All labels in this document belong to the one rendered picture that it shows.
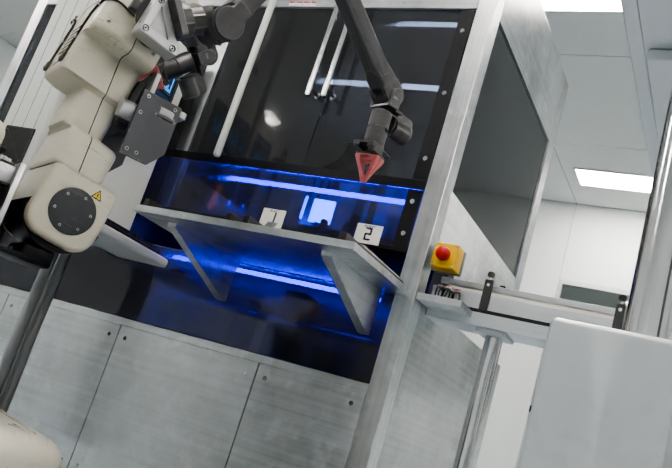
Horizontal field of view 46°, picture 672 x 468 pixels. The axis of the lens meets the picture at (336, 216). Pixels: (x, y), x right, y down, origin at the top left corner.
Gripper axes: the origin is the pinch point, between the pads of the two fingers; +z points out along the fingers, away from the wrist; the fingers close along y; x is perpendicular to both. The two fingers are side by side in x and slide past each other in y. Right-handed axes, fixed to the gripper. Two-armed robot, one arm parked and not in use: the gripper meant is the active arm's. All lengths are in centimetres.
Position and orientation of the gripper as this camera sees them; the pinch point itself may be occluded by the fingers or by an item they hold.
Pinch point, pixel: (363, 179)
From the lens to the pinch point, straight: 207.6
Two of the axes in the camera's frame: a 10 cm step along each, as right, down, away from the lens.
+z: -2.6, 9.3, -2.6
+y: 4.3, 3.5, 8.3
